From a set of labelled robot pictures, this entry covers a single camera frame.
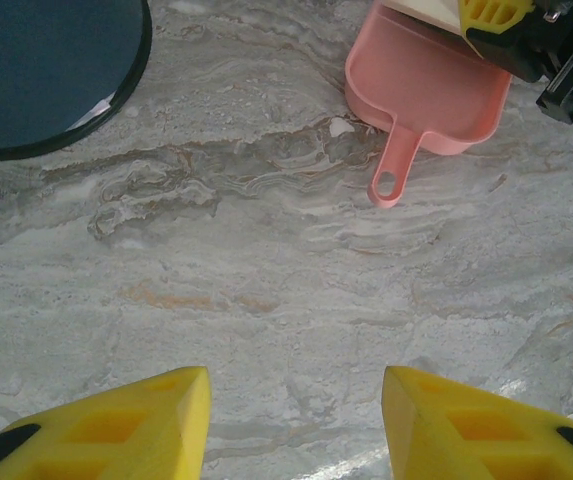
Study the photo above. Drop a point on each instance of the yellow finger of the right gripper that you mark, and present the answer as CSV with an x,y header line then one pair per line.
x,y
491,12

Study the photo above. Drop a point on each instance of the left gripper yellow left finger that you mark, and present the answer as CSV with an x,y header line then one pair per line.
x,y
116,435

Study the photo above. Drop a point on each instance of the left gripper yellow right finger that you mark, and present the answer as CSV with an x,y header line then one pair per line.
x,y
466,435

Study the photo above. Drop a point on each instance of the cream hand brush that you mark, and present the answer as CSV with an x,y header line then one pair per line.
x,y
436,12

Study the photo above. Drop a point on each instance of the pink plastic dustpan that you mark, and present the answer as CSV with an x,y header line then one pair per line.
x,y
426,85

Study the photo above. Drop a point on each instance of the dark blue waste bin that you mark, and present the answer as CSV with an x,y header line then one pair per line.
x,y
41,65

